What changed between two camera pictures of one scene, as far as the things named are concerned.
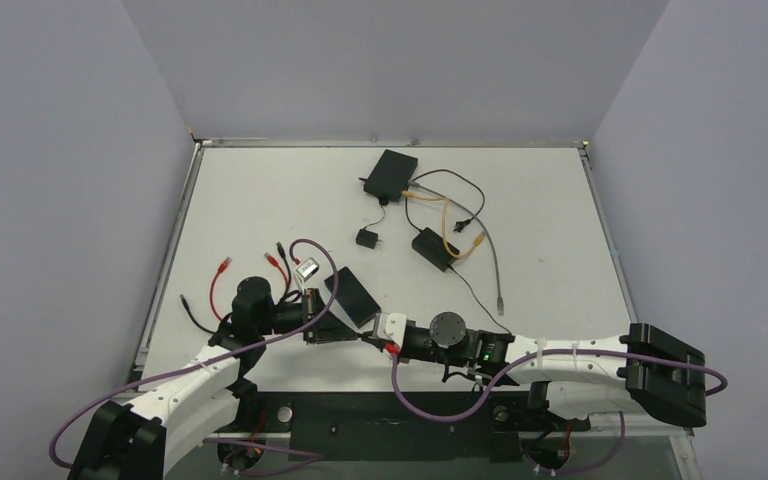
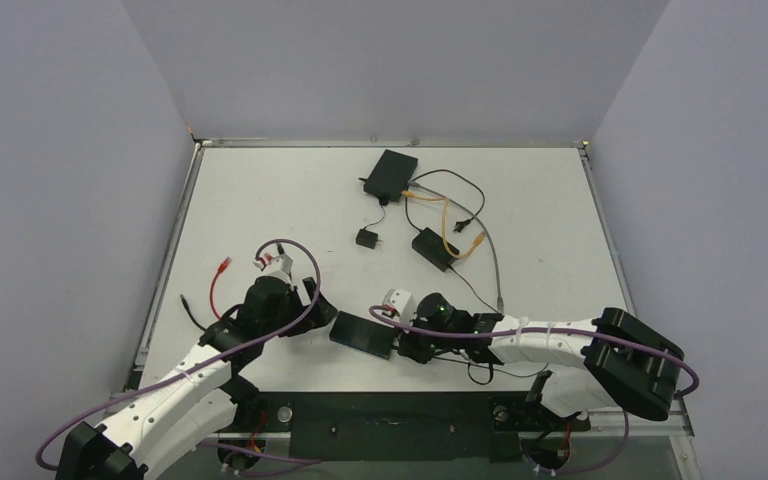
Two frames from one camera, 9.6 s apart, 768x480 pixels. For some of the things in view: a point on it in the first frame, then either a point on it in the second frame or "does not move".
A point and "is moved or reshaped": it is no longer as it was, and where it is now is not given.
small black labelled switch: [353, 297] is moved or reshaped
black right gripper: [379, 338] does not move
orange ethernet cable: [445, 201] does not move
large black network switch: [390, 175] does not move
